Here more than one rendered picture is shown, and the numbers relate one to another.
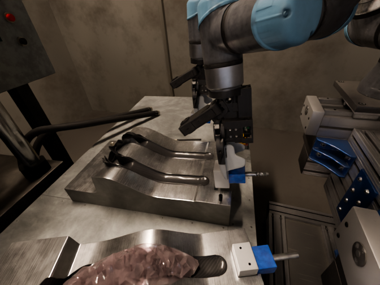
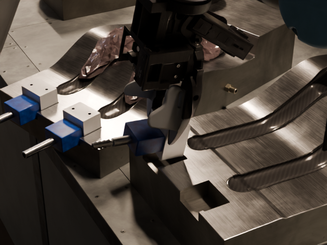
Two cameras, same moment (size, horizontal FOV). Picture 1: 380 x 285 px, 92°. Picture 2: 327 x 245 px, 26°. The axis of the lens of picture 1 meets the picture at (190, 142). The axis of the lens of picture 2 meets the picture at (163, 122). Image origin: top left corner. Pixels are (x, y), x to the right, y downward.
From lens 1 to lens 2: 115 cm
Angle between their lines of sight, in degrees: 101
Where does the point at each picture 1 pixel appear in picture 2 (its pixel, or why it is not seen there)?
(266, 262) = (57, 125)
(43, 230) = not seen: outside the picture
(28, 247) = (277, 21)
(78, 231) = not seen: hidden behind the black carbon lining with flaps
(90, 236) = not seen: hidden behind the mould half
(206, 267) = (118, 110)
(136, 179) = (284, 91)
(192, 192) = (196, 126)
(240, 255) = (86, 109)
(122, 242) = (210, 66)
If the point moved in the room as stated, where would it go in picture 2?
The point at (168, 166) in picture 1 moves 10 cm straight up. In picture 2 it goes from (285, 141) to (292, 81)
